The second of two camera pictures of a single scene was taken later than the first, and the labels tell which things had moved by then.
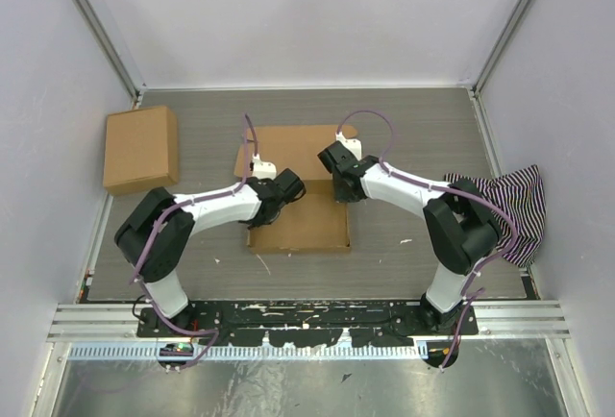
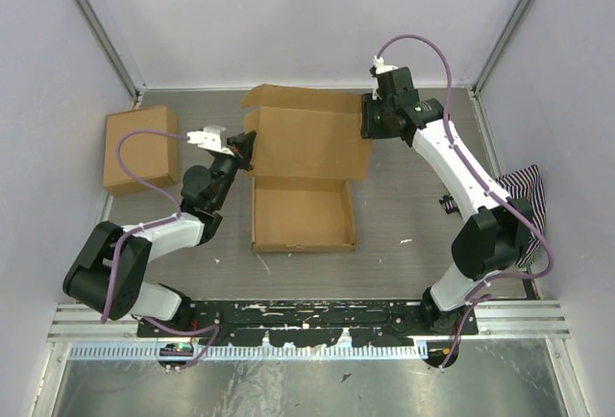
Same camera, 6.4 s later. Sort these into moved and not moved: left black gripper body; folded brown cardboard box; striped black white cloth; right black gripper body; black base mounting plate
Moved: right black gripper body; left black gripper body
Not moved: black base mounting plate; striped black white cloth; folded brown cardboard box
